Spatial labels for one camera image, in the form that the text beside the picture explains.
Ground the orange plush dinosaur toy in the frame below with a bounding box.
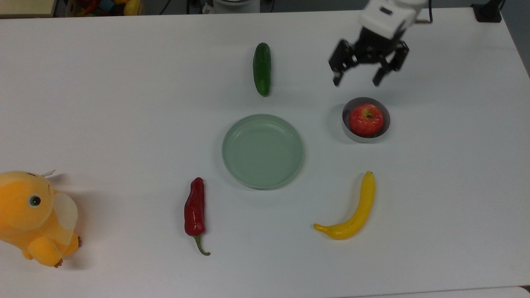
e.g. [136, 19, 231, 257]
[0, 170, 82, 268]

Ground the red apple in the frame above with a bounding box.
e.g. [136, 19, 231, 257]
[349, 103, 384, 138]

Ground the red chili pepper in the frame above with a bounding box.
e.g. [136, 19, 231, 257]
[184, 177, 211, 256]

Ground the black stand base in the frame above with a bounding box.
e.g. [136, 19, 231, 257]
[471, 0, 502, 23]

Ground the pale green plate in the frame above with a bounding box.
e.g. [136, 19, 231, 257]
[222, 114, 304, 190]

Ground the yellow banana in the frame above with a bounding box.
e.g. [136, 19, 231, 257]
[313, 171, 376, 240]

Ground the light wooden board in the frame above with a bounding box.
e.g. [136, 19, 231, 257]
[0, 0, 57, 18]

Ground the green cucumber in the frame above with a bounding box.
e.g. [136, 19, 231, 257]
[253, 42, 272, 97]

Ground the box of colourful toys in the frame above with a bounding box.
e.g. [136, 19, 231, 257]
[65, 0, 144, 17]

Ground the small grey bowl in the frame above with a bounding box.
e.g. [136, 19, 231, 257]
[342, 97, 391, 144]

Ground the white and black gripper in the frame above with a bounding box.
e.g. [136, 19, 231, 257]
[329, 0, 417, 87]

